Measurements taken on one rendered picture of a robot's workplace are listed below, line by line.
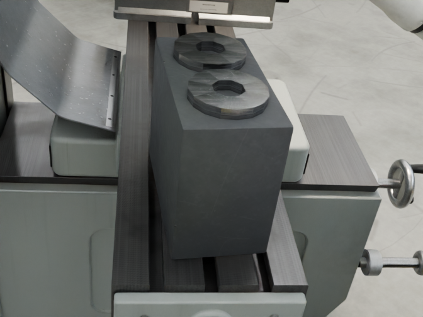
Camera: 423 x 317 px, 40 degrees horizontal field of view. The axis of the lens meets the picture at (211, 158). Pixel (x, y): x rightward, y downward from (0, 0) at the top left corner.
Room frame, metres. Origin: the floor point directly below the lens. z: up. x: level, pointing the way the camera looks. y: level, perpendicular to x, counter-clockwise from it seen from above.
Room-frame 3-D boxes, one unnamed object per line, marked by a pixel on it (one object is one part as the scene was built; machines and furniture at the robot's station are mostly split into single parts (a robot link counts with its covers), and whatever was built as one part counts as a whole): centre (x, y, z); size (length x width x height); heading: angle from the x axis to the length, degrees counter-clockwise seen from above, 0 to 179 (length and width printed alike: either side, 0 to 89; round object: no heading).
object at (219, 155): (0.61, 0.00, 1.09); 0.22 x 0.12 x 0.20; 16
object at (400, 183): (1.12, -0.42, 0.69); 0.16 x 0.12 x 0.12; 99
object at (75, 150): (1.03, 0.08, 0.85); 0.50 x 0.35 x 0.12; 99
